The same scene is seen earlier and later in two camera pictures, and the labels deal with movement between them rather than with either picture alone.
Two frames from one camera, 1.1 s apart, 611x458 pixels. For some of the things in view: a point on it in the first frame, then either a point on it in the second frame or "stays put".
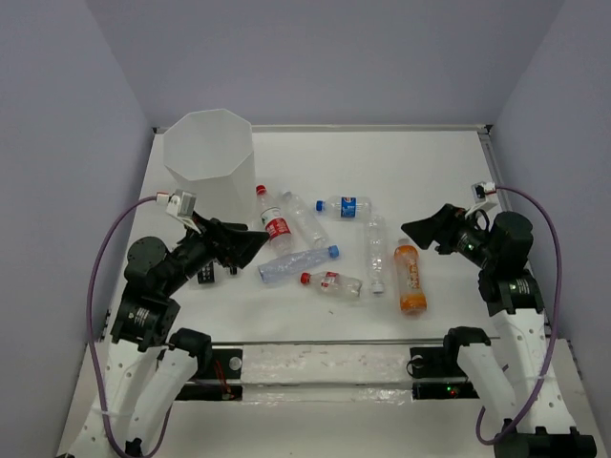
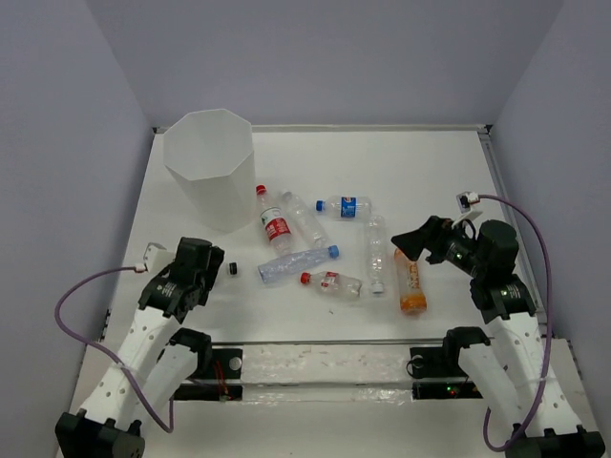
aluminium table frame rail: [487, 130] stays put
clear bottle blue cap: [283, 264] stays put
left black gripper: [229, 241] -> [215, 261]
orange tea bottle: [412, 298] stays put
